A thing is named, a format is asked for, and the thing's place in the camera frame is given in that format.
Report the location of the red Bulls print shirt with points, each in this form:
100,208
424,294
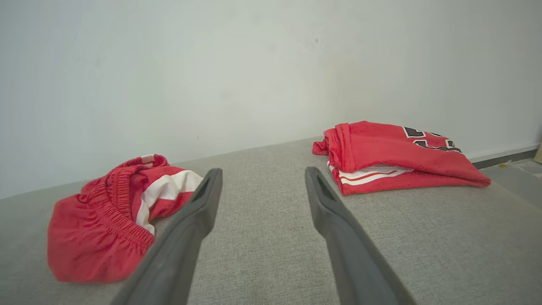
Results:
381,146

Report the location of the grey wall baseboard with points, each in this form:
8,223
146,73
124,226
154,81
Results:
504,157

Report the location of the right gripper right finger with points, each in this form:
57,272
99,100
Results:
355,262

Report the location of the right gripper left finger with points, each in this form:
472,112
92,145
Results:
178,254

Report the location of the red white striped shorts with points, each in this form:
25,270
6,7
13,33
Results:
93,237

